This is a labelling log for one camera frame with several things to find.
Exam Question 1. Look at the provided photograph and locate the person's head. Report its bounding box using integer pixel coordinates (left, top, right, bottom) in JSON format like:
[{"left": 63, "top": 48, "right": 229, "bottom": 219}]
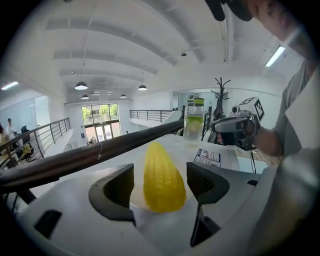
[{"left": 246, "top": 0, "right": 303, "bottom": 55}]

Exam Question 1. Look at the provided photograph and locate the black coat rack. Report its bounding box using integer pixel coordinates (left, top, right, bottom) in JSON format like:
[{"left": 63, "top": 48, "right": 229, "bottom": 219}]
[{"left": 210, "top": 76, "right": 232, "bottom": 120}]

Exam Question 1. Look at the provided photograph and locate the black balcony railing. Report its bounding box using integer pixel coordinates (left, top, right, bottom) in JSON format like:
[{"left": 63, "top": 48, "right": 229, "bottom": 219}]
[
  {"left": 129, "top": 109, "right": 174, "bottom": 123},
  {"left": 0, "top": 117, "right": 71, "bottom": 173}
]

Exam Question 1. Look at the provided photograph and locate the group of ceiling tube lights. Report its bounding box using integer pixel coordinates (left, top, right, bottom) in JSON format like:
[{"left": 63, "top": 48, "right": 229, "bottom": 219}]
[{"left": 0, "top": 80, "right": 20, "bottom": 91}]

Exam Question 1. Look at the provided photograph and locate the glass entrance door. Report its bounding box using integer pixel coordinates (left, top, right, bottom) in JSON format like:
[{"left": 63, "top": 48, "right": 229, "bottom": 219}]
[{"left": 81, "top": 103, "right": 119, "bottom": 146}]

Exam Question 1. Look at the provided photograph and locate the person's gray shirt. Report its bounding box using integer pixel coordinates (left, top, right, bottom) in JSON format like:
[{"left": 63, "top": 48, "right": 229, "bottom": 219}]
[{"left": 273, "top": 59, "right": 316, "bottom": 157}]

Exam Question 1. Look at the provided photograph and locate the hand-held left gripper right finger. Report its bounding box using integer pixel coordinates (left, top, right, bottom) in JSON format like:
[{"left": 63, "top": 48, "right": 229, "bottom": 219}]
[{"left": 186, "top": 161, "right": 231, "bottom": 248}]

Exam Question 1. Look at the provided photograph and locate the white printed label sticker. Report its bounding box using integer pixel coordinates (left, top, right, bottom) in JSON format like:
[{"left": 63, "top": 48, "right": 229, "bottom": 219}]
[{"left": 192, "top": 148, "right": 222, "bottom": 168}]

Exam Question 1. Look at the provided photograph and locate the yellow corn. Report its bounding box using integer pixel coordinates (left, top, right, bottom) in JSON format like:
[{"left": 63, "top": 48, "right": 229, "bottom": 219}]
[{"left": 142, "top": 141, "right": 188, "bottom": 214}]

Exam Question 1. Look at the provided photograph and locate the long ceiling tube light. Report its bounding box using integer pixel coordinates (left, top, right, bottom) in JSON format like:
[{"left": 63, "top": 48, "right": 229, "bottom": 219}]
[{"left": 264, "top": 45, "right": 287, "bottom": 68}]

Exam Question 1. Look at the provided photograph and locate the person's right forearm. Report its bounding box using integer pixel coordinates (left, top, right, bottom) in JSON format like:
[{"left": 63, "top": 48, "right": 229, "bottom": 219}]
[{"left": 252, "top": 124, "right": 287, "bottom": 158}]

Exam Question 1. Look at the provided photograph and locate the clear water bottle green lid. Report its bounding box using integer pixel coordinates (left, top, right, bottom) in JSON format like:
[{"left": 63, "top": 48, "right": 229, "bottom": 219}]
[{"left": 182, "top": 97, "right": 206, "bottom": 148}]

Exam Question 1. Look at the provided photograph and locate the black head-worn camera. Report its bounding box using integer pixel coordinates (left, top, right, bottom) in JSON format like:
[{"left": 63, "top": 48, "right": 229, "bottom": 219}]
[{"left": 204, "top": 0, "right": 254, "bottom": 22}]

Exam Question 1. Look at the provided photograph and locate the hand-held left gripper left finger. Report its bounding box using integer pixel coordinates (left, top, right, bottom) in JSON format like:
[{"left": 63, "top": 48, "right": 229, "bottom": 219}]
[{"left": 88, "top": 163, "right": 136, "bottom": 222}]

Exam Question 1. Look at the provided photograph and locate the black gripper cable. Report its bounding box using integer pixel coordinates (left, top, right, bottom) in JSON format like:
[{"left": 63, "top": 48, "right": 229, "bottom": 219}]
[{"left": 249, "top": 149, "right": 257, "bottom": 174}]

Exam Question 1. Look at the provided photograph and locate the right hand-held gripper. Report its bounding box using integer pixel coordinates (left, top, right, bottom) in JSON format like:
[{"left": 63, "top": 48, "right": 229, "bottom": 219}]
[{"left": 211, "top": 96, "right": 266, "bottom": 152}]

